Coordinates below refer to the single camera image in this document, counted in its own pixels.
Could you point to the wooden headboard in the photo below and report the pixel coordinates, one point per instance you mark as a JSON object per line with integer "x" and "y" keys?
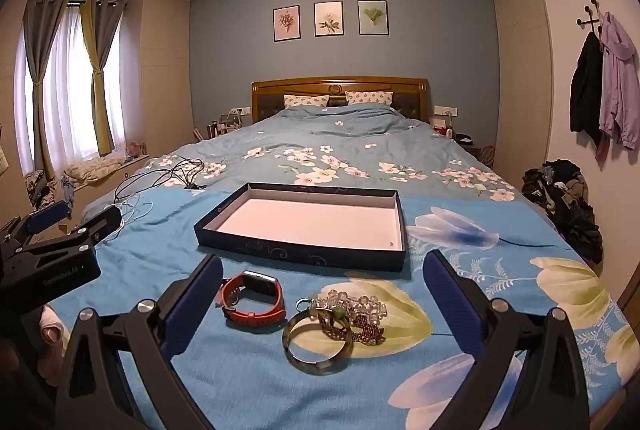
{"x": 340, "y": 84}

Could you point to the red and white bedside items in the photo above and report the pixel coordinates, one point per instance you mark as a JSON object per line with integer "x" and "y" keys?
{"x": 442, "y": 127}

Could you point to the framed pink flower picture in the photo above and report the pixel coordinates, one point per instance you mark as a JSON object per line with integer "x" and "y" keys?
{"x": 286, "y": 23}

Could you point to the folded floral cushion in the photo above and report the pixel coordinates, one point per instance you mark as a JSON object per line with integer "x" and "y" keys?
{"x": 92, "y": 169}

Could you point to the framed green leaf picture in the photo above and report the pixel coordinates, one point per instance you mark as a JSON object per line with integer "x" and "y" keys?
{"x": 372, "y": 17}

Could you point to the patterned cloth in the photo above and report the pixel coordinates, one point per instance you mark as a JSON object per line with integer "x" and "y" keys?
{"x": 42, "y": 190}

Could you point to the grey and yellow curtain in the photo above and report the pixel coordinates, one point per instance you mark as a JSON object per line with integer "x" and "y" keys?
{"x": 102, "y": 39}
{"x": 37, "y": 39}

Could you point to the red band smartwatch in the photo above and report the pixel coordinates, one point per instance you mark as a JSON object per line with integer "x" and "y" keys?
{"x": 260, "y": 285}

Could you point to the small pink fan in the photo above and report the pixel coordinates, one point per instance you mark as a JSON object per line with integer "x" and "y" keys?
{"x": 136, "y": 149}

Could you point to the beige wardrobe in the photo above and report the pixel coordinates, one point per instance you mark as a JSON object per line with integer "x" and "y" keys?
{"x": 160, "y": 74}
{"x": 522, "y": 59}

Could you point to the grey-blue floral duvet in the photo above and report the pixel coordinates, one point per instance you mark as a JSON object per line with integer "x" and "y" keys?
{"x": 350, "y": 134}

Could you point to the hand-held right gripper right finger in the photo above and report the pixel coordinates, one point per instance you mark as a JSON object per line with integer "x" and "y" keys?
{"x": 447, "y": 295}

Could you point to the dark blue shallow box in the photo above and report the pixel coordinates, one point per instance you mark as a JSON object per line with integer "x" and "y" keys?
{"x": 310, "y": 220}

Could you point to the patterned pillow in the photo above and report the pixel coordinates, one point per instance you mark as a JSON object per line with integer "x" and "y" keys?
{"x": 306, "y": 100}
{"x": 370, "y": 97}

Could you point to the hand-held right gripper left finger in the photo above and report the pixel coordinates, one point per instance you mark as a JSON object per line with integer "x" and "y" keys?
{"x": 195, "y": 305}

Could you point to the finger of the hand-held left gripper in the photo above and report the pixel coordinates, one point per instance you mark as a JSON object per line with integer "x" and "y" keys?
{"x": 102, "y": 224}
{"x": 47, "y": 215}

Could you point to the turquoise tulip blanket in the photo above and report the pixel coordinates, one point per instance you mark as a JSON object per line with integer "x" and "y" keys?
{"x": 250, "y": 385}

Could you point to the purple jacket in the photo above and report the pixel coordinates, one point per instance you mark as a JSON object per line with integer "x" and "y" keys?
{"x": 620, "y": 79}

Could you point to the olive green bangle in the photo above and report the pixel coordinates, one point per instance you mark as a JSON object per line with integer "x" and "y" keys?
{"x": 320, "y": 367}

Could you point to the person's left hand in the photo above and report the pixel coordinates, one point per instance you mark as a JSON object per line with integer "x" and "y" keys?
{"x": 54, "y": 327}

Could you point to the pile of dark clothes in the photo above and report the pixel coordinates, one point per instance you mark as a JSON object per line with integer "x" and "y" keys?
{"x": 565, "y": 195}

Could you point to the framed white flower picture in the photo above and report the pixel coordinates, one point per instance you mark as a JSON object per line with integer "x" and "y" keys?
{"x": 328, "y": 19}

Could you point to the bedside clutter of bottles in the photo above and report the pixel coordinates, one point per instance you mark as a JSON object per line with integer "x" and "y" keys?
{"x": 225, "y": 124}

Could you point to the green pendant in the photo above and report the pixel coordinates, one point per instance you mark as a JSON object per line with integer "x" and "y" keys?
{"x": 339, "y": 312}

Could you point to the black coat rack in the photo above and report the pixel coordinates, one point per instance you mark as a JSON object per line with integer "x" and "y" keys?
{"x": 592, "y": 17}

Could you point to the white sheer curtain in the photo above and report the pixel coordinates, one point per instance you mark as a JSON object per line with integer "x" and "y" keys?
{"x": 65, "y": 99}

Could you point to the wooden bedside table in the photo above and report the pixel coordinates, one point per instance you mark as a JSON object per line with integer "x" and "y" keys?
{"x": 480, "y": 149}

